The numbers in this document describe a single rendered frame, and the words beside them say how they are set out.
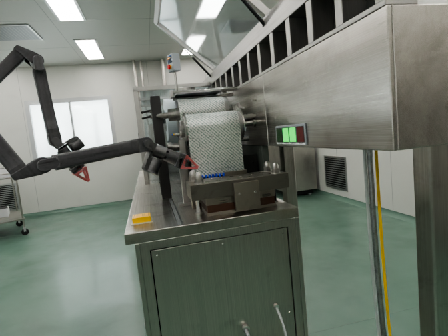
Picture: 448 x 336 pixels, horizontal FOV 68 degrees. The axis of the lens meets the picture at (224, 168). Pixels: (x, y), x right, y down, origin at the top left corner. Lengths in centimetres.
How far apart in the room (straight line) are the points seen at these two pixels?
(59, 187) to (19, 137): 117
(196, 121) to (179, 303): 74
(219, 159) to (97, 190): 579
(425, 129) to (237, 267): 81
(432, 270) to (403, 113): 43
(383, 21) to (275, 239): 85
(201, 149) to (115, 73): 579
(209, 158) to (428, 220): 87
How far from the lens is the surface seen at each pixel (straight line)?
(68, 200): 726
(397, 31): 82
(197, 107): 171
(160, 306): 133
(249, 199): 130
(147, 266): 127
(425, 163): 97
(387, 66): 80
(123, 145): 137
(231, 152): 149
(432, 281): 104
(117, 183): 708
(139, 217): 134
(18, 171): 130
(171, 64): 208
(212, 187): 128
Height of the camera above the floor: 121
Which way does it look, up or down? 6 degrees down
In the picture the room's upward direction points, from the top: 6 degrees counter-clockwise
